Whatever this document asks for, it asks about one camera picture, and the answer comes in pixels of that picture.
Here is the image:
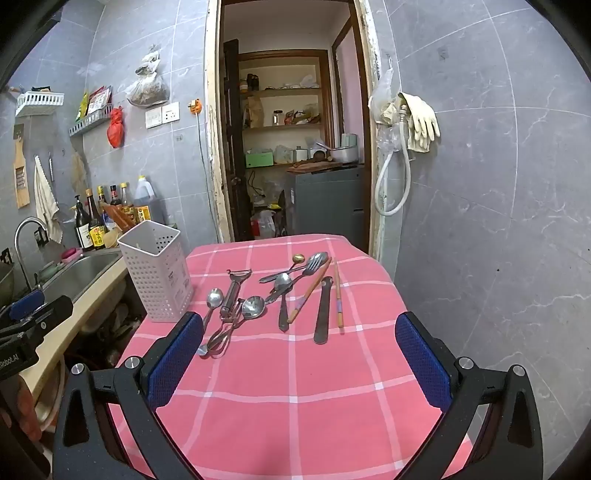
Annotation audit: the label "pink checked tablecloth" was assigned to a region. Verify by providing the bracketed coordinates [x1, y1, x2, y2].
[107, 234, 476, 480]

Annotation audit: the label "steel fork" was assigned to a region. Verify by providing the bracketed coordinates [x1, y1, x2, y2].
[265, 256, 324, 305]

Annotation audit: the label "grey cabinet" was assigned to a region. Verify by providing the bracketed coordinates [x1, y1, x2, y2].
[284, 165, 365, 238]

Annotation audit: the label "cooking oil jug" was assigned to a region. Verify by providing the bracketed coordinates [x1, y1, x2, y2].
[133, 174, 158, 226]

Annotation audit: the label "white power cable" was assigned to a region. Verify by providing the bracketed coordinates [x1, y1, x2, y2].
[196, 113, 218, 243]

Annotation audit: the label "white hose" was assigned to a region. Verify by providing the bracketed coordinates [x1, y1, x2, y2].
[374, 104, 414, 217]

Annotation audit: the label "steel faucet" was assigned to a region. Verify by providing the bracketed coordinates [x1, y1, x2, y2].
[14, 217, 49, 296]

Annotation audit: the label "grey wall rack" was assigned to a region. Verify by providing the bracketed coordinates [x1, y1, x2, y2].
[68, 104, 114, 137]

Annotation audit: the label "beige kitchen counter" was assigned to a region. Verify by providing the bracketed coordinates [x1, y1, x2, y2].
[18, 249, 132, 398]

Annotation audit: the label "white wall basket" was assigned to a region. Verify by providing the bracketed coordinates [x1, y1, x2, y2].
[15, 91, 65, 117]

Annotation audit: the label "large steel spoon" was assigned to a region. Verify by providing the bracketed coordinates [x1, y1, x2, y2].
[231, 295, 267, 329]

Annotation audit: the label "person's left hand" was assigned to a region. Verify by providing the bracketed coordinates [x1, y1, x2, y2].
[0, 374, 45, 445]

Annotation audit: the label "white perforated utensil holder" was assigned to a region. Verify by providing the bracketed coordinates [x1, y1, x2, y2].
[117, 220, 195, 323]

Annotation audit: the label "wooden cutting board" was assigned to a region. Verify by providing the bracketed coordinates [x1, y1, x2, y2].
[13, 124, 31, 209]

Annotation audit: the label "steel peeler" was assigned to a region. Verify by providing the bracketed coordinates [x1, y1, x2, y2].
[220, 268, 254, 320]

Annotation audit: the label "cream rubber gloves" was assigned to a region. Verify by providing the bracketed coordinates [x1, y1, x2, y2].
[397, 91, 441, 153]

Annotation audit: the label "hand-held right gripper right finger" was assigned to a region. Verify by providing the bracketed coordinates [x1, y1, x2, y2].
[394, 311, 546, 480]

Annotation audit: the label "clear hanging plastic bag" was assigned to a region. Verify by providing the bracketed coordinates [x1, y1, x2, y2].
[126, 45, 169, 108]

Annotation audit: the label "wooden chopstick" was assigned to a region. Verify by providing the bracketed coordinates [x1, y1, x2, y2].
[287, 258, 333, 324]
[333, 262, 345, 334]

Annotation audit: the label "seasoning packets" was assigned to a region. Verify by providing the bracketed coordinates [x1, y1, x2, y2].
[81, 87, 113, 116]

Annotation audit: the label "wooden door frame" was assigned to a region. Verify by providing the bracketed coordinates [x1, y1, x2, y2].
[203, 0, 393, 259]

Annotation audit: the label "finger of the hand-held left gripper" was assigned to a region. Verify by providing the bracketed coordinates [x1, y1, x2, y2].
[0, 290, 46, 321]
[16, 295, 75, 340]

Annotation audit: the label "steel sink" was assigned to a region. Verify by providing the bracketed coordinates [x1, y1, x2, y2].
[28, 251, 123, 305]

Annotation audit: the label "wooden shelf unit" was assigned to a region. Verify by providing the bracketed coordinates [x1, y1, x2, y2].
[238, 50, 335, 167]

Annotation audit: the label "white hanging towel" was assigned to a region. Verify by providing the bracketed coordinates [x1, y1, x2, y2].
[34, 155, 63, 243]

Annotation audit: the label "dark wooden door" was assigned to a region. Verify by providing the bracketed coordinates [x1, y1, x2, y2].
[222, 39, 245, 241]

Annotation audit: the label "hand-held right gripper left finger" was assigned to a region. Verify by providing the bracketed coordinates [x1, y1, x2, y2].
[52, 311, 206, 480]

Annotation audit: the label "dark pump sauce bottle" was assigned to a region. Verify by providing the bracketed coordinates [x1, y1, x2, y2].
[74, 194, 95, 252]

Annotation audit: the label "red plastic bag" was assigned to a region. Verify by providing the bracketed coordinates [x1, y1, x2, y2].
[107, 106, 126, 148]

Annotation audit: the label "white cooking pot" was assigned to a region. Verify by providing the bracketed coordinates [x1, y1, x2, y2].
[330, 134, 360, 164]

